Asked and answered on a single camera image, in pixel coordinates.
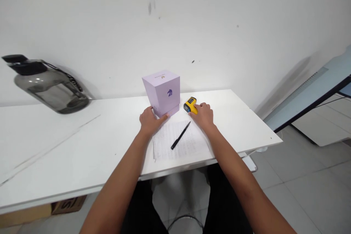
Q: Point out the person's legs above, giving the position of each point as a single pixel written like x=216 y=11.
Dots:
x=142 y=212

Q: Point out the large grey water bottle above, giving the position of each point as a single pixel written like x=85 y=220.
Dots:
x=54 y=91

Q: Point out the person's right hand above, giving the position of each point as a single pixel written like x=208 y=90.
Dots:
x=205 y=117

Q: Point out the person's left hand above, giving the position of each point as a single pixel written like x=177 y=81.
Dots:
x=149 y=123

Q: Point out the tall purple cardboard box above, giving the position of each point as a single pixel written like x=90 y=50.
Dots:
x=161 y=91

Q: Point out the brown cardboard box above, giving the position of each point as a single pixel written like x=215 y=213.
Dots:
x=33 y=213

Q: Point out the printed white paper sheet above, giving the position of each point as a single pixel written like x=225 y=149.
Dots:
x=189 y=146

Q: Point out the person's left thumb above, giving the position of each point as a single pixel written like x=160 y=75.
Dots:
x=162 y=117

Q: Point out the light blue desk black frame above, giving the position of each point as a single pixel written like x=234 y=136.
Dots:
x=310 y=99

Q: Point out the yellow infrared thermometer gun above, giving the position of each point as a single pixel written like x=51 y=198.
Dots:
x=189 y=105

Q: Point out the person's left fingers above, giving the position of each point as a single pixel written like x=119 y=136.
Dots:
x=148 y=110

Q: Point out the black pen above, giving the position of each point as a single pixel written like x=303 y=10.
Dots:
x=181 y=135

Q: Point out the person's right fingers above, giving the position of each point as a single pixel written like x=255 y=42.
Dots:
x=205 y=106

